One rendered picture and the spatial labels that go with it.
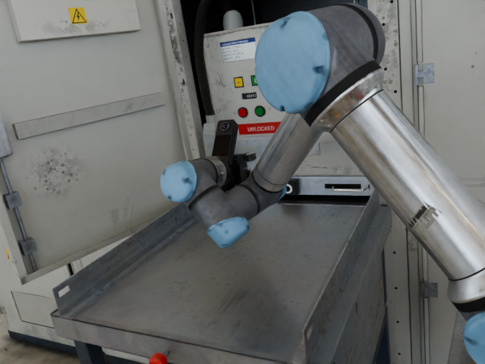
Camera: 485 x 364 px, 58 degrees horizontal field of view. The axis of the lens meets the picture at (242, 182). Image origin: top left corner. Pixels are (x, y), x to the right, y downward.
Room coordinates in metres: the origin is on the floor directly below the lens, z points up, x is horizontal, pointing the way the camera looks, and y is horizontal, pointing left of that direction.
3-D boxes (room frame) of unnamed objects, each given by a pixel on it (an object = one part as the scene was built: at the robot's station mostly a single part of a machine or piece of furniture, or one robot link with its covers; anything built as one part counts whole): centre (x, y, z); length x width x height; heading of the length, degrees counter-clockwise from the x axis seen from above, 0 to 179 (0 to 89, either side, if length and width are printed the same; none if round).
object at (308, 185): (1.35, -0.16, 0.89); 0.54 x 0.05 x 0.06; 62
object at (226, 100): (1.33, -0.15, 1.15); 0.48 x 0.01 x 0.48; 62
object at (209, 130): (1.37, 0.06, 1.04); 0.08 x 0.05 x 0.17; 152
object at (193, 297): (1.00, 0.03, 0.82); 0.68 x 0.62 x 0.06; 152
